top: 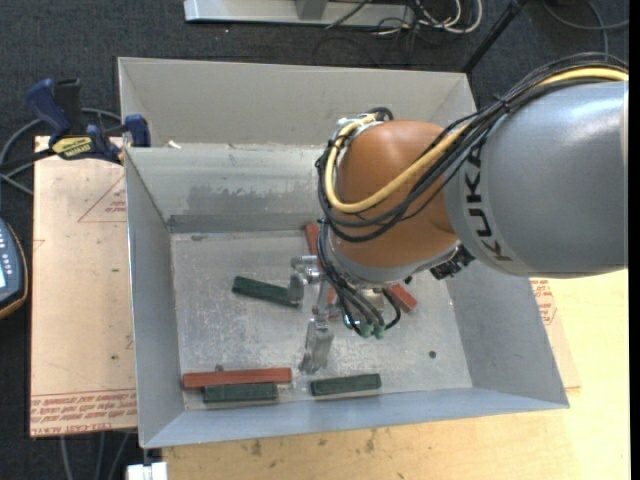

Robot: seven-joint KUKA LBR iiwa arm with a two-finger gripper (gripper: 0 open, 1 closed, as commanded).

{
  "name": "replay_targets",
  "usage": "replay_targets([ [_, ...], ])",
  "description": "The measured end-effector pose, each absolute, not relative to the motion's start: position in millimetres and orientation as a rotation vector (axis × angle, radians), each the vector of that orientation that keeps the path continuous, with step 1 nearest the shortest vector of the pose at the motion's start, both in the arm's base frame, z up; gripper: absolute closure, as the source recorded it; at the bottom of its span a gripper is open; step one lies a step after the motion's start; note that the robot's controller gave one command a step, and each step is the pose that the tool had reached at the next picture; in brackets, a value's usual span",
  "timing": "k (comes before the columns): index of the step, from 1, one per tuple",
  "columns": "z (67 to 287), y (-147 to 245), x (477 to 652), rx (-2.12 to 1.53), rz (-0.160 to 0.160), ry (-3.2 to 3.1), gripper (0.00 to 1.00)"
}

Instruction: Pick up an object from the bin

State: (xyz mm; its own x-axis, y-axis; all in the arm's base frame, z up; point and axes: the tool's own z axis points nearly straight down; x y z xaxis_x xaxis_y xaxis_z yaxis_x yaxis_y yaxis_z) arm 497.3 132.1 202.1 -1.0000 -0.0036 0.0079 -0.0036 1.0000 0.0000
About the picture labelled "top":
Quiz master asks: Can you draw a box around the red-brown flat block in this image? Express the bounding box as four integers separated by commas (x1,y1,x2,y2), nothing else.
383,283,419,314
181,366,294,390
303,223,338,309

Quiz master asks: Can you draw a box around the dark green flat block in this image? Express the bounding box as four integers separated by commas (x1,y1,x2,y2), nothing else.
309,373,383,398
231,274,302,310
201,382,280,405

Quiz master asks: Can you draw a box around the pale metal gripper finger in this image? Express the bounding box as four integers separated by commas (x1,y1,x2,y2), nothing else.
297,317,336,376
288,254,324,304

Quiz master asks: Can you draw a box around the brown cardboard board, red print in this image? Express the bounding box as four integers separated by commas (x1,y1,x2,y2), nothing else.
29,135,584,440

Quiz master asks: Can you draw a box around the grey metal bin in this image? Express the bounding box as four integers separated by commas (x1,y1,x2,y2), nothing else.
117,56,571,450

